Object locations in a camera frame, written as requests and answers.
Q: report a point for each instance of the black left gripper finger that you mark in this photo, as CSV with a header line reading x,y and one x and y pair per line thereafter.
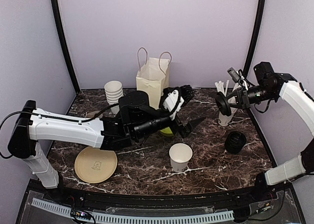
x,y
195,122
185,132

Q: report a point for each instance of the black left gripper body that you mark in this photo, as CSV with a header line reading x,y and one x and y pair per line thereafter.
x,y
178,126

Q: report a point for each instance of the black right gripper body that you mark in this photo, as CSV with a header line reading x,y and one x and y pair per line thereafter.
x,y
246,103

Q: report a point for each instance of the white paper coffee cup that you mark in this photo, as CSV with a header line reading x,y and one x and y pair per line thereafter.
x,y
180,154

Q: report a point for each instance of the black plastic cup lid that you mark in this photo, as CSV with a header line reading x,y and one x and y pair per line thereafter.
x,y
223,104

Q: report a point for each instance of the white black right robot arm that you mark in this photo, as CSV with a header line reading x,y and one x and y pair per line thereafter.
x,y
285,112

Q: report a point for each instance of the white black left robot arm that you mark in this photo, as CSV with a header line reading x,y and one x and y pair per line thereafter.
x,y
135,120

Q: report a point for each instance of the lime green bowl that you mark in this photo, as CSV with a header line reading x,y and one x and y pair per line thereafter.
x,y
167,132

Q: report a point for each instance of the white cup holding straws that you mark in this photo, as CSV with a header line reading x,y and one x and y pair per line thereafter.
x,y
224,120

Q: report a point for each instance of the bundle of wrapped white straws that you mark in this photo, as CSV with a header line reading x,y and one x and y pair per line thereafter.
x,y
223,86

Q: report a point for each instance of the stack of black cup lids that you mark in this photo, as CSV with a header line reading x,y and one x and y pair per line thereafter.
x,y
234,142

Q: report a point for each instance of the stack of white paper cups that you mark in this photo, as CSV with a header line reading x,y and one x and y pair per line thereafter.
x,y
113,92

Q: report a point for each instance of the brown cardboard cup carrier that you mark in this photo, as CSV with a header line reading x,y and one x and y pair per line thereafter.
x,y
92,114

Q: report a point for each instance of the beige round plate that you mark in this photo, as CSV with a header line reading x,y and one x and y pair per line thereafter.
x,y
93,165

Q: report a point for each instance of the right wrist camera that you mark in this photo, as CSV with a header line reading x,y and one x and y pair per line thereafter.
x,y
237,76

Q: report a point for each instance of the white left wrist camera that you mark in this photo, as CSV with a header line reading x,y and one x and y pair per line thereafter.
x,y
174,98

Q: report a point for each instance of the cream paper bag with handles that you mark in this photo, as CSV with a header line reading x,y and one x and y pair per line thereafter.
x,y
153,76

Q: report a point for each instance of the white slotted cable duct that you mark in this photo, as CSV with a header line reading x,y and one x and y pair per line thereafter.
x,y
115,215

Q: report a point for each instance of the black front table rail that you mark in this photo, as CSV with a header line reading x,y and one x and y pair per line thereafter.
x,y
237,199

